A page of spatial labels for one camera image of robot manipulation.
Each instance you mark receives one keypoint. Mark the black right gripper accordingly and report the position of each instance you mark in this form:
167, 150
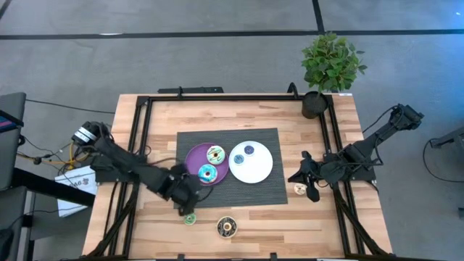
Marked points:
315, 174

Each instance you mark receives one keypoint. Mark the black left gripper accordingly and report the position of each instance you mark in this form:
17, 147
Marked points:
185, 188

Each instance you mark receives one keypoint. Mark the small green donut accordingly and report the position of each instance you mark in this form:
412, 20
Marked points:
190, 222

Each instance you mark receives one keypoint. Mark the small cream white donut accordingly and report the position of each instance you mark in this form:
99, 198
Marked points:
297, 191

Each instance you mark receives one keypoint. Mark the large blue frosted donut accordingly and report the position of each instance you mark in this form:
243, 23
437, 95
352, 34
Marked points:
201, 177

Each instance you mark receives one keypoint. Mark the large chocolate sprinkle donut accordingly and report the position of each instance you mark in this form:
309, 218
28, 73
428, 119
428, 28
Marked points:
220, 230

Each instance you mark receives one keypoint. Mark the large mint green donut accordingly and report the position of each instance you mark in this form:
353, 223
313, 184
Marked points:
210, 158

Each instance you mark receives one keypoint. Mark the small purple blue donut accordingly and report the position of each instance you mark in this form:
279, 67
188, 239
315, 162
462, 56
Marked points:
246, 152

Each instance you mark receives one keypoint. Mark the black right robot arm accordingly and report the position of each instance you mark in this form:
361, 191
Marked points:
377, 137

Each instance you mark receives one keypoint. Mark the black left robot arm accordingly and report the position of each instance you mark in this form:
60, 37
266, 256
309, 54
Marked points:
123, 161

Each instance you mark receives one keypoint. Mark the white round plate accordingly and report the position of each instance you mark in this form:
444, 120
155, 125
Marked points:
257, 168

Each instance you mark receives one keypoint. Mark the dark grey woven placemat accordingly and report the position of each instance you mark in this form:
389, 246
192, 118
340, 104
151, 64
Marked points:
253, 195

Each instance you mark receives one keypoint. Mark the purple round plate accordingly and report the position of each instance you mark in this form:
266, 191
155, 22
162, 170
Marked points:
194, 159

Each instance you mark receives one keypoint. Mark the black clamp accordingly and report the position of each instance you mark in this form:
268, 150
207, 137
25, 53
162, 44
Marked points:
293, 90

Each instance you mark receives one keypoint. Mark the white paper sheets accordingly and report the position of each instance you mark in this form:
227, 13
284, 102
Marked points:
78, 188

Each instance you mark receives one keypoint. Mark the green plant in black pot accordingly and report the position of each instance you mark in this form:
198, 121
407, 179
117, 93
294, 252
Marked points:
331, 61

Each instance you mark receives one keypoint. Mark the black power strip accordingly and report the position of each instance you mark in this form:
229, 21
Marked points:
190, 90

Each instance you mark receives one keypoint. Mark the grey metal stand foot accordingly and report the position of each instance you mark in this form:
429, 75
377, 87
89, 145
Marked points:
449, 139

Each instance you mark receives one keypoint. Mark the grey chair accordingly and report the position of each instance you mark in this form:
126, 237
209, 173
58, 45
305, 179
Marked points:
11, 152

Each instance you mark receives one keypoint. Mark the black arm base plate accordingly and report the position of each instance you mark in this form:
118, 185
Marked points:
366, 176
108, 177

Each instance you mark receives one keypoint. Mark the black aluminium table frame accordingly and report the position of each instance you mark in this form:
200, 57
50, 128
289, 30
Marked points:
253, 97

